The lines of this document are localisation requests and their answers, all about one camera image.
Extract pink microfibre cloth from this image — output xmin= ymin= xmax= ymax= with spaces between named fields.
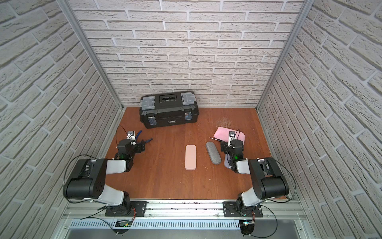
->
xmin=213 ymin=127 xmax=246 ymax=142

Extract pink eyeglass case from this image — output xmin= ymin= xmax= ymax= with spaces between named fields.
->
xmin=185 ymin=145 xmax=197 ymax=170

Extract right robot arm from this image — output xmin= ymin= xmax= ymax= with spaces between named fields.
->
xmin=220 ymin=139 xmax=289 ymax=215

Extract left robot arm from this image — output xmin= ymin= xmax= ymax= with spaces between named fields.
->
xmin=63 ymin=139 xmax=151 ymax=216

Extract black plastic toolbox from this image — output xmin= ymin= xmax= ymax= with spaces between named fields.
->
xmin=139 ymin=91 xmax=200 ymax=128

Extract blue handled pliers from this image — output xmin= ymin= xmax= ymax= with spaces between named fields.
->
xmin=135 ymin=129 xmax=153 ymax=144

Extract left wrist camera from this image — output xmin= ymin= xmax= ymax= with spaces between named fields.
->
xmin=126 ymin=130 xmax=136 ymax=141

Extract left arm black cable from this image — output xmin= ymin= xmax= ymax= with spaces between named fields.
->
xmin=63 ymin=154 xmax=97 ymax=183

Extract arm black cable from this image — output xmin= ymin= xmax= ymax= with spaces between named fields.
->
xmin=63 ymin=154 xmax=97 ymax=183
xmin=262 ymin=159 xmax=297 ymax=204

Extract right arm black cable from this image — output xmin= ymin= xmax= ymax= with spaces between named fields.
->
xmin=262 ymin=159 xmax=297 ymax=204

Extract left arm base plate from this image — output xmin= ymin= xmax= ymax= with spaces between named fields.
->
xmin=105 ymin=201 xmax=148 ymax=217

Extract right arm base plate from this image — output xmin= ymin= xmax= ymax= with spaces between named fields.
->
xmin=222 ymin=201 xmax=263 ymax=218

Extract aluminium mounting rail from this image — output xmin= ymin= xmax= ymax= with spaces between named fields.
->
xmin=62 ymin=198 xmax=308 ymax=222

